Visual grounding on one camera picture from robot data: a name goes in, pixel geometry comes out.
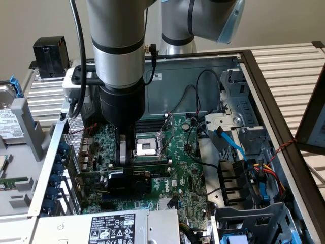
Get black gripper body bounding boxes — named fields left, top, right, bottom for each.
left=97, top=80, right=147, bottom=131

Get green GPU card black fan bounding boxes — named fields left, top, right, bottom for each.
left=74, top=166, right=153, bottom=204

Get black GPU holder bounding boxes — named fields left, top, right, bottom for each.
left=28, top=35, right=72, bottom=80

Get CPU socket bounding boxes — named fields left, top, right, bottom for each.
left=134, top=133, right=166, bottom=163

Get green RAM stick with label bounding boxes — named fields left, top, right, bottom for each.
left=150, top=168, right=170, bottom=178

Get thin metal locking lever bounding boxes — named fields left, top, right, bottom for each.
left=162, top=128, right=176, bottom=155

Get metal socket cover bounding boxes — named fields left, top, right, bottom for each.
left=157, top=114, right=176, bottom=156

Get green motherboard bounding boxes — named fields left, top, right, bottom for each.
left=78, top=114, right=222, bottom=229

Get grey metal PC case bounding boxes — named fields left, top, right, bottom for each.
left=27, top=49, right=325, bottom=244

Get silver chipset heatsink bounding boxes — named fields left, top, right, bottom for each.
left=158, top=196, right=179, bottom=211

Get grey power supply with label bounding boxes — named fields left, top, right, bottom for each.
left=30, top=208, right=181, bottom=244

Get grey parts rack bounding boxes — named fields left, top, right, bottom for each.
left=0, top=73, right=77, bottom=222

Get blue disk caddy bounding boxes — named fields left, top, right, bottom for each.
left=9, top=74, right=25, bottom=99

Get silver hard disk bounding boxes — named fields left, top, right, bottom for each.
left=0, top=85, right=26, bottom=146

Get silver disk bay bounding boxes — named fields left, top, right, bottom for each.
left=204, top=68, right=268, bottom=143

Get CPU chip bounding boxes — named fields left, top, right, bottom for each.
left=0, top=154, right=14, bottom=179

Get grey drive cage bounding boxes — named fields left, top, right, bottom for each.
left=210, top=202, right=300, bottom=244

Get dark framed side panel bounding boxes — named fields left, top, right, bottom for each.
left=294, top=65, right=325, bottom=156

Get red black twisted wire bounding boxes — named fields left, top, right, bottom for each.
left=268, top=138, right=298, bottom=164
left=68, top=123, right=99, bottom=136

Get black cable with gold plug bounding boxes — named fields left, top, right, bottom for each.
left=143, top=43, right=158, bottom=86

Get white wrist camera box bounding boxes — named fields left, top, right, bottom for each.
left=61, top=64, right=102, bottom=113

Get curved black wire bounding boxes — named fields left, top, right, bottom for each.
left=186, top=121, right=222, bottom=176

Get thin black wire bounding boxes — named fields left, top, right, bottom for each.
left=167, top=83, right=202, bottom=115

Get black camera cable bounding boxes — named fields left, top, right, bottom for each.
left=69, top=0, right=87, bottom=119

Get looped black wire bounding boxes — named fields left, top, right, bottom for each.
left=192, top=173, right=222, bottom=198

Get thick black wire bundle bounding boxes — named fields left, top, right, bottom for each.
left=196, top=69, right=222, bottom=114

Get blue flat data wire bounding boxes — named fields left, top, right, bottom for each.
left=214, top=128, right=249, bottom=163

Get black fan duct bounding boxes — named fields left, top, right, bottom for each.
left=217, top=158, right=255, bottom=207

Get yellow red black power wires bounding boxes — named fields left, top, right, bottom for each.
left=249, top=162, right=288, bottom=197

